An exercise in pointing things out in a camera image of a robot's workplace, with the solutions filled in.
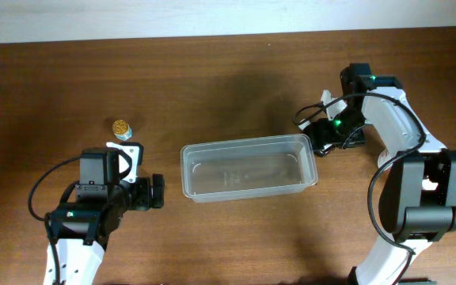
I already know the white spray bottle clear cap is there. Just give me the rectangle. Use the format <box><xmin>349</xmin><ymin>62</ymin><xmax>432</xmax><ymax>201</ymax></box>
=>
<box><xmin>377</xmin><ymin>148</ymin><xmax>392</xmax><ymax>168</ymax></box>

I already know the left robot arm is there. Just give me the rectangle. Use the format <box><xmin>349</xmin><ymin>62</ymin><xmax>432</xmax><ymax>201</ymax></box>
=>
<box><xmin>44</xmin><ymin>174</ymin><xmax>165</xmax><ymax>285</ymax></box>

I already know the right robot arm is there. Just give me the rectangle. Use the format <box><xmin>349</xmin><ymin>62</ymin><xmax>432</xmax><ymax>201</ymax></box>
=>
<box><xmin>292</xmin><ymin>63</ymin><xmax>456</xmax><ymax>285</ymax></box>

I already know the clear plastic container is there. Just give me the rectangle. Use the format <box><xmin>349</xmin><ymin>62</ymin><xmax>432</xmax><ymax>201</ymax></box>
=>
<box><xmin>180</xmin><ymin>134</ymin><xmax>318</xmax><ymax>203</ymax></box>

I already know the small jar gold lid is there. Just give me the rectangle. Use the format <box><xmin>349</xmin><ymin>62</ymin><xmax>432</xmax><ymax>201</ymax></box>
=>
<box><xmin>112</xmin><ymin>120</ymin><xmax>132</xmax><ymax>141</ymax></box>

